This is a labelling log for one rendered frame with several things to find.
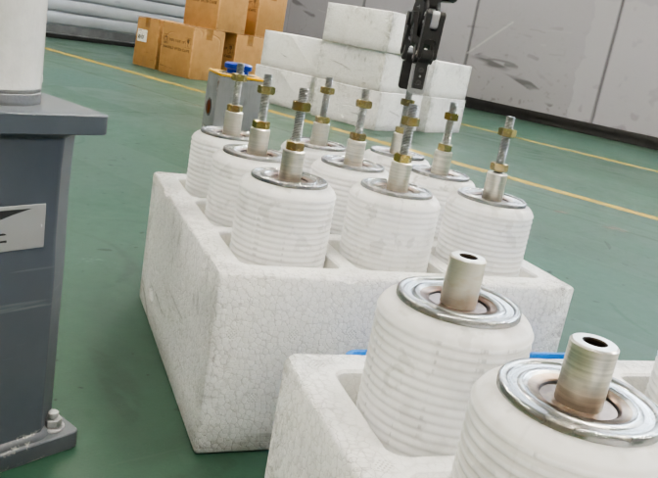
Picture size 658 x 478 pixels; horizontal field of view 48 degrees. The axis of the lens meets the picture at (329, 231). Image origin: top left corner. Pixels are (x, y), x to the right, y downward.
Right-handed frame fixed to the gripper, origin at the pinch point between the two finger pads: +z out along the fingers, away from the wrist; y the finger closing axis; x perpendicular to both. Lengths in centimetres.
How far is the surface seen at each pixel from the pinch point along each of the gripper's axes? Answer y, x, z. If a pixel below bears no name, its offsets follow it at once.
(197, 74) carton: -354, -55, 32
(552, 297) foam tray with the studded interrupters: 28.6, 13.6, 18.3
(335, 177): 18.8, -10.3, 11.1
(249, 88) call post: -8.0, -21.3, 5.2
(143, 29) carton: -388, -94, 13
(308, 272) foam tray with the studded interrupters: 35.4, -13.2, 17.1
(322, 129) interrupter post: 4.4, -11.2, 7.8
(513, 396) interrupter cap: 72, -7, 10
